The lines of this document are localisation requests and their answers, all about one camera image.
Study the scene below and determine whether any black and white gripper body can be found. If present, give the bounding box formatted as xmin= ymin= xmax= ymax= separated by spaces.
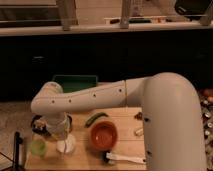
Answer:
xmin=31 ymin=114 xmax=72 ymax=140

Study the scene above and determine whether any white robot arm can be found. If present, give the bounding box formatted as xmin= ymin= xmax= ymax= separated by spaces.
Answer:
xmin=31 ymin=72 xmax=207 ymax=171

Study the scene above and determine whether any green plastic cup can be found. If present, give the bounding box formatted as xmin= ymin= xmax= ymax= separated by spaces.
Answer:
xmin=30 ymin=139 xmax=46 ymax=157

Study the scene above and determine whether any green cucumber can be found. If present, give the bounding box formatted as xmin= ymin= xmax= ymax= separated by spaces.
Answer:
xmin=84 ymin=112 xmax=108 ymax=128

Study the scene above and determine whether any black stand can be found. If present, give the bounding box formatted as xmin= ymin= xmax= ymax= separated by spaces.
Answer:
xmin=12 ymin=132 xmax=24 ymax=171

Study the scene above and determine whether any orange bowl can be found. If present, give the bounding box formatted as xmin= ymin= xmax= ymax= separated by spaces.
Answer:
xmin=89 ymin=121 xmax=118 ymax=151

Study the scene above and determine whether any green tray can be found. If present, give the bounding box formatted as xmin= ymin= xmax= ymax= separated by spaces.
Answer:
xmin=52 ymin=75 xmax=98 ymax=93

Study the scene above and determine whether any small brown toy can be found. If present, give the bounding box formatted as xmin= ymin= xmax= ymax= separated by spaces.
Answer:
xmin=134 ymin=112 xmax=143 ymax=120

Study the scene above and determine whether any small cream cylinder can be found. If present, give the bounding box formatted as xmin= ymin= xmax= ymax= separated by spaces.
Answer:
xmin=134 ymin=128 xmax=143 ymax=136

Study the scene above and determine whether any white handled brush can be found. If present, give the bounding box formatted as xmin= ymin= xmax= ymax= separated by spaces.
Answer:
xmin=103 ymin=152 xmax=146 ymax=164

